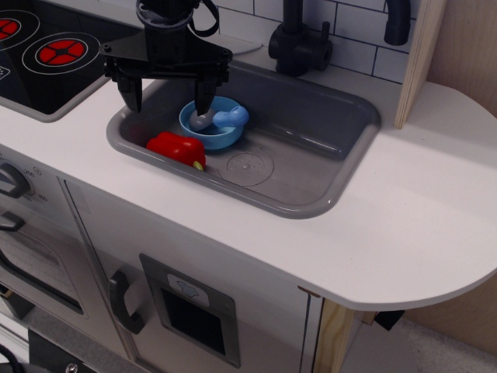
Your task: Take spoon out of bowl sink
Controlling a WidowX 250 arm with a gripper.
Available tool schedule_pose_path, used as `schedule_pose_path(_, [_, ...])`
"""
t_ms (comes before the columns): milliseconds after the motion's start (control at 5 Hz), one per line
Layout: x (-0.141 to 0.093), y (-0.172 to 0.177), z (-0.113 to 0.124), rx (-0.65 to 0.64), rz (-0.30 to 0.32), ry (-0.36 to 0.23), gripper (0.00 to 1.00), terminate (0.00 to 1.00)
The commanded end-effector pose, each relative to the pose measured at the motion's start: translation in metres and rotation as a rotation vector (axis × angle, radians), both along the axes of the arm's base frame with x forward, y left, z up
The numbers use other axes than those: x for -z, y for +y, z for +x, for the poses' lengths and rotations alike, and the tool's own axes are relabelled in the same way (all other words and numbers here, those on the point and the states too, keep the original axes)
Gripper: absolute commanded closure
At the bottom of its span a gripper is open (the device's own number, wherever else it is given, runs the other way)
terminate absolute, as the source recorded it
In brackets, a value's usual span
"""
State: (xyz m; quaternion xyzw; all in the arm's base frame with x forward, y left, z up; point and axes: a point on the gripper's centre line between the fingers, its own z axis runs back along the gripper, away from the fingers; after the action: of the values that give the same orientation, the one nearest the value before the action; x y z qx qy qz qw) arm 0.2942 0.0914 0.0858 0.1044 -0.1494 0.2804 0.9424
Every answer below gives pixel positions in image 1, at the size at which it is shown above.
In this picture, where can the grey plastic sink basin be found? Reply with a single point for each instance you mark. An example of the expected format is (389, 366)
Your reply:
(295, 156)

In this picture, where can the toy oven door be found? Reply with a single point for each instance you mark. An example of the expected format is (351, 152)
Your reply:
(46, 255)

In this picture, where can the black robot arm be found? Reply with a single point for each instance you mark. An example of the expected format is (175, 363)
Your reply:
(170, 16)

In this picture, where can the light blue plastic bowl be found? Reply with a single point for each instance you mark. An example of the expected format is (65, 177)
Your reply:
(213, 137)

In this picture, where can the grey oven door handle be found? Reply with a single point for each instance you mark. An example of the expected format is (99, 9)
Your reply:
(9, 222)

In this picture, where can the red toy bell pepper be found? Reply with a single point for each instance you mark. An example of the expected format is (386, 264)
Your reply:
(186, 150)

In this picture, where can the yellow handled toy knife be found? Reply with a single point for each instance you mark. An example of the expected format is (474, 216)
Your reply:
(236, 46)

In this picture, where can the grey cabinet door handle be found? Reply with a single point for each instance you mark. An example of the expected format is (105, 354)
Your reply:
(118, 287)

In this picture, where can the wooden side panel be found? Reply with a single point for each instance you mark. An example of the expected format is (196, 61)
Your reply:
(426, 32)

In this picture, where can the grey blue toy spoon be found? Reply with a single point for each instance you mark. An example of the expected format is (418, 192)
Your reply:
(236, 117)

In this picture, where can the grey oven knob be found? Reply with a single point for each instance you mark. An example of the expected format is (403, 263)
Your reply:
(13, 182)

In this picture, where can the black toy faucet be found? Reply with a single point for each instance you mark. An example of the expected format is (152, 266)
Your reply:
(296, 51)

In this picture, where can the black toy stovetop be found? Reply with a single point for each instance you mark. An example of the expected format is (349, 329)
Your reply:
(50, 60)

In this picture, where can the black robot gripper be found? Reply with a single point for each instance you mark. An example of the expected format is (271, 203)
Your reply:
(157, 55)

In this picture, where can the grey ice dispenser panel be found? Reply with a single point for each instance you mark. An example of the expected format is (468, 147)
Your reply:
(193, 310)

